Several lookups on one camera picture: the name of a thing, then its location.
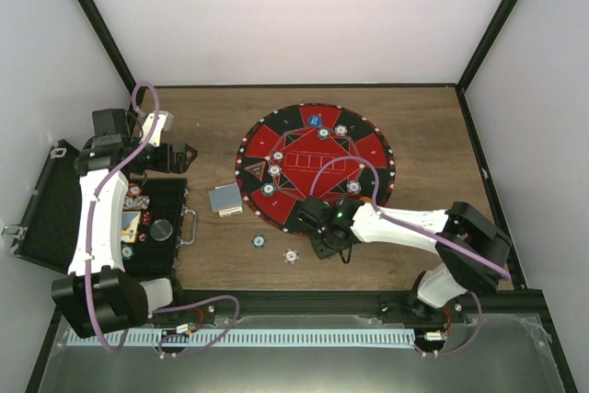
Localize round grey metal disc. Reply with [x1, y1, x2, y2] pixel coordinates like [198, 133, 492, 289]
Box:
[150, 219, 174, 242]

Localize blue backed card deck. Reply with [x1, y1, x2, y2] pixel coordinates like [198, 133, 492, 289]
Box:
[208, 183, 242, 212]

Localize white card box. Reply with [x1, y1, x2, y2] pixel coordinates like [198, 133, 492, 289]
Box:
[218, 205, 243, 217]

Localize chips in case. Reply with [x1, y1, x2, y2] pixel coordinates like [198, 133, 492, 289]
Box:
[122, 182, 150, 211]

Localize orange blue 10 chip stack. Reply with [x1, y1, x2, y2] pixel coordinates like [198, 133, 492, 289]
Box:
[283, 249, 299, 264]

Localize card deck in case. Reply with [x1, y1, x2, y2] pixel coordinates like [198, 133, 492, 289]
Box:
[121, 211, 142, 244]

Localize light blue slotted cable duct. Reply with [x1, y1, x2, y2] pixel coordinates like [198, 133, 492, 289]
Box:
[66, 328, 415, 348]

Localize black poker set case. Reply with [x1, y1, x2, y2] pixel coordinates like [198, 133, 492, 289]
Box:
[3, 141, 198, 282]

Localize blue small blind button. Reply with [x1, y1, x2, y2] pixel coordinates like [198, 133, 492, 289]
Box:
[307, 114, 322, 128]

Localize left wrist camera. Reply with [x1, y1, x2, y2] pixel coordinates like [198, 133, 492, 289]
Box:
[92, 109, 131, 141]

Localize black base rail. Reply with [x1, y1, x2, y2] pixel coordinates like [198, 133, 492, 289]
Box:
[172, 289, 544, 325]

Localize green blue 50 chip stack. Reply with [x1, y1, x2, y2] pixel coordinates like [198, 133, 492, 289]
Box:
[251, 235, 267, 249]

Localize round red black poker mat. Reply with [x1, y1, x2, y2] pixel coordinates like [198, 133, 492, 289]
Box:
[235, 103, 396, 236]

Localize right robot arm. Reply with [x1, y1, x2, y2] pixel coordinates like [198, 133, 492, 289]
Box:
[296, 197, 512, 322]

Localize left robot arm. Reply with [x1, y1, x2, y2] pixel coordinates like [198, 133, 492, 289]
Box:
[52, 109, 197, 338]

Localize black enclosure frame post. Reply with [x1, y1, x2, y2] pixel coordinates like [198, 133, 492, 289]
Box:
[76, 0, 135, 92]

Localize red dice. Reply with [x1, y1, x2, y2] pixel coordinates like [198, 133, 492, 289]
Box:
[141, 212, 151, 225]

